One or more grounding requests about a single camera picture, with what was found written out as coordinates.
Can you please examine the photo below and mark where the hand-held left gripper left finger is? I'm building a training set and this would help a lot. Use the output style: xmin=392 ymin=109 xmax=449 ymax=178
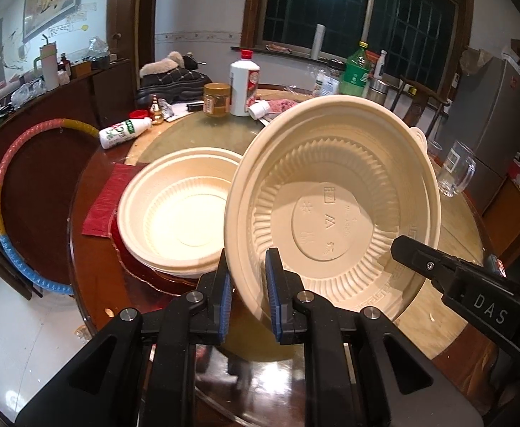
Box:
xmin=15 ymin=249 xmax=234 ymax=427

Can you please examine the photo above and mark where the white spray bottle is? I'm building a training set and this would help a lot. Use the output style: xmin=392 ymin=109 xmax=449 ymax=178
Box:
xmin=372 ymin=50 xmax=387 ymax=81

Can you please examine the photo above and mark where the small white cup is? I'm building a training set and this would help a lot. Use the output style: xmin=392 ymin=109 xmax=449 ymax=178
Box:
xmin=248 ymin=100 xmax=272 ymax=121

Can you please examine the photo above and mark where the dark wooden sideboard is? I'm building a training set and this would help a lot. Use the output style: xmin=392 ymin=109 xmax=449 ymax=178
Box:
xmin=0 ymin=60 xmax=138 ymax=214

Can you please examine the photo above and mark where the multicoloured hula hoop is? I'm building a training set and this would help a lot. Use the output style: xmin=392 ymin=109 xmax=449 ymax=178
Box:
xmin=0 ymin=118 xmax=101 ymax=296

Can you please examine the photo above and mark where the wooden framed window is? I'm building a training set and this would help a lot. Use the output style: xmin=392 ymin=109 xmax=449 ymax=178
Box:
xmin=242 ymin=0 xmax=474 ymax=67

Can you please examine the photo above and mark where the wooden door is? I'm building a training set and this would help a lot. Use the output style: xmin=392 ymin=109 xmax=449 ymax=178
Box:
xmin=106 ymin=0 xmax=159 ymax=60

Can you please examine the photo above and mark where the steel thermos flask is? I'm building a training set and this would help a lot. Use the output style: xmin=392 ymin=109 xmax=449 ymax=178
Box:
xmin=367 ymin=78 xmax=392 ymax=105

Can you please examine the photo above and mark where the dark quilted fur-trimmed jacket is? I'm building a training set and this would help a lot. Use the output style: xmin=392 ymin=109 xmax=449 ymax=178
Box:
xmin=136 ymin=51 xmax=214 ymax=107

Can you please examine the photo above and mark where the green plastic bottle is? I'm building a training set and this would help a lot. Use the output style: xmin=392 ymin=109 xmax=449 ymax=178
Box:
xmin=339 ymin=41 xmax=373 ymax=99

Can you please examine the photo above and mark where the white liquor bottle red cap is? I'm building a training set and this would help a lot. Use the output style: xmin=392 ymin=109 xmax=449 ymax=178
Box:
xmin=229 ymin=49 xmax=261 ymax=117

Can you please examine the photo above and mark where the beige plastic bowl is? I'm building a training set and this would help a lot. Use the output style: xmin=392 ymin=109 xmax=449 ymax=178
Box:
xmin=224 ymin=93 xmax=443 ymax=336
xmin=117 ymin=147 xmax=245 ymax=276

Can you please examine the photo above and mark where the large red glass plate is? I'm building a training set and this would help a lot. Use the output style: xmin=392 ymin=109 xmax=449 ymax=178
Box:
xmin=113 ymin=213 xmax=211 ymax=296

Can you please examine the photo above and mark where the white bottle green label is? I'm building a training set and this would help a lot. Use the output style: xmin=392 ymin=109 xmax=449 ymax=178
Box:
xmin=98 ymin=117 xmax=153 ymax=149

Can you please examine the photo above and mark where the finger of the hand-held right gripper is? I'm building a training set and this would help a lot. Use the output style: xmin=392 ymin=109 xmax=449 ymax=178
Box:
xmin=391 ymin=236 xmax=459 ymax=286

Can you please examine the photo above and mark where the clear plastic bag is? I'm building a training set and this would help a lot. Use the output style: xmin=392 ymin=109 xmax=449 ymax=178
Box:
xmin=86 ymin=38 xmax=109 ymax=60
xmin=11 ymin=78 xmax=47 ymax=107

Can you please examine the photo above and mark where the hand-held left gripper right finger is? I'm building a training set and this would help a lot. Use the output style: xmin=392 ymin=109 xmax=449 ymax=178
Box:
xmin=264 ymin=249 xmax=483 ymax=427

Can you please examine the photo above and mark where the clear glass mug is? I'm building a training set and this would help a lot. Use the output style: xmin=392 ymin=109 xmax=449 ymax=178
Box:
xmin=437 ymin=140 xmax=476 ymax=197

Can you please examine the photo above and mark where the white paper sheet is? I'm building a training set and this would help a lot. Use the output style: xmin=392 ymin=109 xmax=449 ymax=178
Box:
xmin=164 ymin=101 xmax=207 ymax=122

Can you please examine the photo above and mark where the grey refrigerator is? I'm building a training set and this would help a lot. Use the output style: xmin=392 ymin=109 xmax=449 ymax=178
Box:
xmin=433 ymin=56 xmax=520 ymax=179

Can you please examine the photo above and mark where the white tumbler with straw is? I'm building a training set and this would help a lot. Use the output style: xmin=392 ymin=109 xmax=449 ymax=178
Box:
xmin=35 ymin=35 xmax=60 ymax=91

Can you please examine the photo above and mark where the amber jar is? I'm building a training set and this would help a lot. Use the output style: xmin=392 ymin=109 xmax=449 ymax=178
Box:
xmin=203 ymin=82 xmax=233 ymax=118

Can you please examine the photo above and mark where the white paper roll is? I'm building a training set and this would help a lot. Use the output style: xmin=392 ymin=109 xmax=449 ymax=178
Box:
xmin=312 ymin=24 xmax=326 ymax=60

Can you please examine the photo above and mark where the white blue tube package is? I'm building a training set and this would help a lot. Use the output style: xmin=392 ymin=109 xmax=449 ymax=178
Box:
xmin=313 ymin=69 xmax=345 ymax=97

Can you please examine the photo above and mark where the wooden chair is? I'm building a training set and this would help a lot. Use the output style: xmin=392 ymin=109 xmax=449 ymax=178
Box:
xmin=391 ymin=75 xmax=452 ymax=138

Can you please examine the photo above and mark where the plain red packet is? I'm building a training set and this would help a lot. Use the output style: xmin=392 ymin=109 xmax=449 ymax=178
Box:
xmin=82 ymin=163 xmax=147 ymax=237

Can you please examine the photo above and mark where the small wooden box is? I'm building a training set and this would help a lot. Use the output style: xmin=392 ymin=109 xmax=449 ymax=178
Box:
xmin=70 ymin=60 xmax=94 ymax=80

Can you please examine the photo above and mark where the pink cloth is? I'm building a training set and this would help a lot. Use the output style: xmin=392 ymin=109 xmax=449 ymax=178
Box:
xmin=266 ymin=98 xmax=305 ymax=116

